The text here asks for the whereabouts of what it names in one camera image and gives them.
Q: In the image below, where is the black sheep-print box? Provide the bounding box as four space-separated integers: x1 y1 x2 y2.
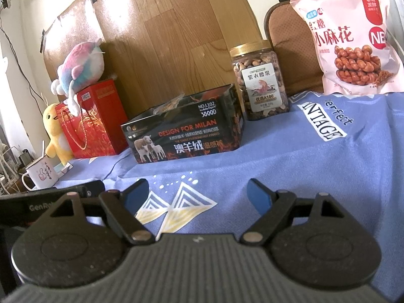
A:
121 84 245 165

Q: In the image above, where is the pastel plush toy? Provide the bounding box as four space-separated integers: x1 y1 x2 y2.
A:
50 38 106 117

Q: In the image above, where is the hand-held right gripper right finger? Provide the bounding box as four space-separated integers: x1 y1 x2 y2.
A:
241 178 359 246

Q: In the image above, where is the white enamel mug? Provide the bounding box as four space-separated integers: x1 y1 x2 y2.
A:
22 156 60 191

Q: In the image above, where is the yellow duck plush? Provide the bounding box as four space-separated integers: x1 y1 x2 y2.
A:
42 103 74 166

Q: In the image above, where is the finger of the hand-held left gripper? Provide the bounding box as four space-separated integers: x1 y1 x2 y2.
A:
79 180 105 198

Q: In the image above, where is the pale blue flat box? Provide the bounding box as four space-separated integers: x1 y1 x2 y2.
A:
54 161 75 177

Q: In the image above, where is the red gold-patterned box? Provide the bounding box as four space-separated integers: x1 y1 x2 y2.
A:
77 80 128 158

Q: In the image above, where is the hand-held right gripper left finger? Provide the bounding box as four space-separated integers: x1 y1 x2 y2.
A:
35 178 156 246

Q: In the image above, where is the brown perforated cushion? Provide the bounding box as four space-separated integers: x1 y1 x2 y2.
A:
264 1 325 97

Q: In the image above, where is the large pink snack bag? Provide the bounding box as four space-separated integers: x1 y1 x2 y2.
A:
290 0 404 95

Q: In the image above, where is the white wire rack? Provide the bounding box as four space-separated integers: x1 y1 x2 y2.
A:
0 143 24 196

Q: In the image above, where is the blue printed blanket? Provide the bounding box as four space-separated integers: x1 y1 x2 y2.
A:
55 90 404 294

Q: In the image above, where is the gold-lidded nut jar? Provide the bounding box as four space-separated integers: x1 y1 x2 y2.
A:
229 39 289 121

